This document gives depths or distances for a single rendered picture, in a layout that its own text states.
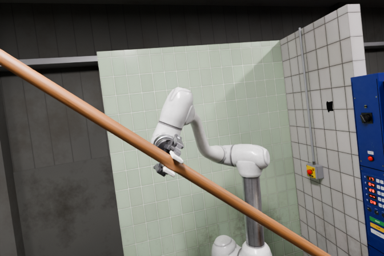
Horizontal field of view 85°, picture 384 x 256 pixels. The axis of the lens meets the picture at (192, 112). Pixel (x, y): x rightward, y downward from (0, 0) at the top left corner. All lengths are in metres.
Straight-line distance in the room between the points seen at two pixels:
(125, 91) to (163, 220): 1.10
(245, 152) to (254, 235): 0.45
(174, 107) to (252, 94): 1.26
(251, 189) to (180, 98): 0.69
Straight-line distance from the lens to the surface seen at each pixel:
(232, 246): 1.48
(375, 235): 1.84
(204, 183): 0.57
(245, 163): 1.22
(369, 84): 1.57
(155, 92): 1.75
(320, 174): 1.98
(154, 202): 1.90
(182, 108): 0.82
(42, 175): 3.07
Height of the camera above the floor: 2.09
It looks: 2 degrees down
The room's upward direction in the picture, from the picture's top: 7 degrees counter-clockwise
